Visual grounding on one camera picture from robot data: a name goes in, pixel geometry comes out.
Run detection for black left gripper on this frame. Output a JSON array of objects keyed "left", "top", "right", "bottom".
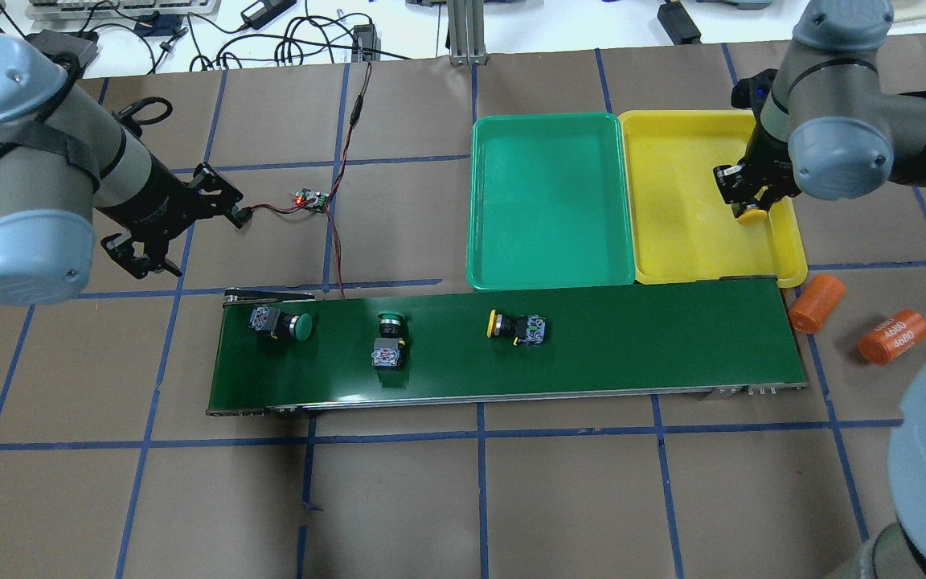
[{"left": 100, "top": 162, "right": 244, "bottom": 280}]

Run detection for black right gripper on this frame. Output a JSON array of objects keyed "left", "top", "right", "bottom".
[{"left": 713, "top": 129, "right": 801, "bottom": 210}]

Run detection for green push button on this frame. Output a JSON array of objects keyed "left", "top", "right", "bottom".
[
  {"left": 248, "top": 306, "right": 313, "bottom": 342},
  {"left": 371, "top": 311, "right": 407, "bottom": 372}
]

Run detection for plain orange cylinder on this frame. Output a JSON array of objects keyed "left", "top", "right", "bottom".
[{"left": 788, "top": 273, "right": 846, "bottom": 335}]

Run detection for orange cylinder labelled 4680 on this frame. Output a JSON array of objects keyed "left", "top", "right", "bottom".
[{"left": 857, "top": 310, "right": 926, "bottom": 365}]

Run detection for yellow push button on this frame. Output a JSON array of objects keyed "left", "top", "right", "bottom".
[
  {"left": 731, "top": 201, "right": 769, "bottom": 227},
  {"left": 485, "top": 309, "right": 550, "bottom": 346}
]

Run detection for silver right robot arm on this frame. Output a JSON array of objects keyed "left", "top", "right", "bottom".
[{"left": 713, "top": 1, "right": 926, "bottom": 578}]

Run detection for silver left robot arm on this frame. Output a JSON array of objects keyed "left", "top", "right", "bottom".
[{"left": 0, "top": 33, "right": 251, "bottom": 306}]

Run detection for yellow plastic tray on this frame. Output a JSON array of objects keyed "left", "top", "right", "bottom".
[{"left": 620, "top": 110, "right": 808, "bottom": 287}]

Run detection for black barrel jack connector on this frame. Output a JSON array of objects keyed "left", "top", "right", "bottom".
[{"left": 227, "top": 207, "right": 255, "bottom": 228}]

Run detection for green conveyor belt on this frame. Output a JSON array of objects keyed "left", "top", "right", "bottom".
[{"left": 206, "top": 278, "right": 807, "bottom": 417}]

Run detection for small motor controller board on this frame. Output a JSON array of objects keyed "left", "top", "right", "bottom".
[{"left": 293, "top": 188, "right": 330, "bottom": 214}]

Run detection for green plastic tray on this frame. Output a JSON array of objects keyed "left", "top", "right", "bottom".
[{"left": 466, "top": 111, "right": 636, "bottom": 292}]

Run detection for black power adapter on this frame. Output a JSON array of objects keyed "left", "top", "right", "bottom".
[{"left": 350, "top": 23, "right": 381, "bottom": 62}]

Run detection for red black power cable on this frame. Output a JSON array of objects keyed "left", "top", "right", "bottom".
[{"left": 250, "top": 60, "right": 374, "bottom": 300}]

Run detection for aluminium frame post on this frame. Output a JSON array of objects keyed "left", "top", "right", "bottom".
[{"left": 447, "top": 0, "right": 488, "bottom": 66}]

